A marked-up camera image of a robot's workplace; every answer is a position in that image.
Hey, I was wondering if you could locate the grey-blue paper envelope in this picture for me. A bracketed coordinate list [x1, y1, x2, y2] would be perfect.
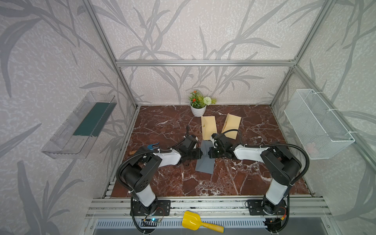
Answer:
[195, 140, 215, 174]

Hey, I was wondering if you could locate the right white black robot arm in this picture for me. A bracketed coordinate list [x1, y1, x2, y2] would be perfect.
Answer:
[209, 134, 310, 214]

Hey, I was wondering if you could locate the green circuit board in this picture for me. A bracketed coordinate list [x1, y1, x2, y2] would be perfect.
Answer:
[142, 217, 163, 227]

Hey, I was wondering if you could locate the white wire mesh basket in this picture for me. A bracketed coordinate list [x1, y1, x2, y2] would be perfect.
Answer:
[285, 89, 355, 160]

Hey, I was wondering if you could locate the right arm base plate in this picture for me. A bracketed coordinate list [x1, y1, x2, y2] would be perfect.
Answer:
[245, 199, 287, 217]

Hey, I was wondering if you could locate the cream yellow envelope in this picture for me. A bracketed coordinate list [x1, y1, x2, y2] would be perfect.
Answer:
[221, 114, 241, 140]
[201, 116, 218, 141]

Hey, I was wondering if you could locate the yellow plastic scoop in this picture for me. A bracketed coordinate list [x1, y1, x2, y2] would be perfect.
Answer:
[182, 211, 224, 233]

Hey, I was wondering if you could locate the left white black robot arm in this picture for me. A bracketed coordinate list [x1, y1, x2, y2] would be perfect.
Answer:
[116, 135, 202, 208]

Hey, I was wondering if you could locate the clear acrylic wall shelf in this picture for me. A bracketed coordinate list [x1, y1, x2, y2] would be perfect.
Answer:
[41, 92, 117, 160]

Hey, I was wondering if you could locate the teal handled tool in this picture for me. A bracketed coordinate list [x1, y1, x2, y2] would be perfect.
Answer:
[147, 143, 160, 150]

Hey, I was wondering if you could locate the artificial flower plant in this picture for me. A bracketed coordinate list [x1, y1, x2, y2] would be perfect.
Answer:
[189, 91, 217, 109]

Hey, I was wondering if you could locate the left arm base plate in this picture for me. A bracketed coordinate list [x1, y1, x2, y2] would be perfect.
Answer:
[130, 199, 171, 216]

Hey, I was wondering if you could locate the white ribbed flower pot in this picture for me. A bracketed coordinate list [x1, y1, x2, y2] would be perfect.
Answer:
[191, 106, 207, 117]

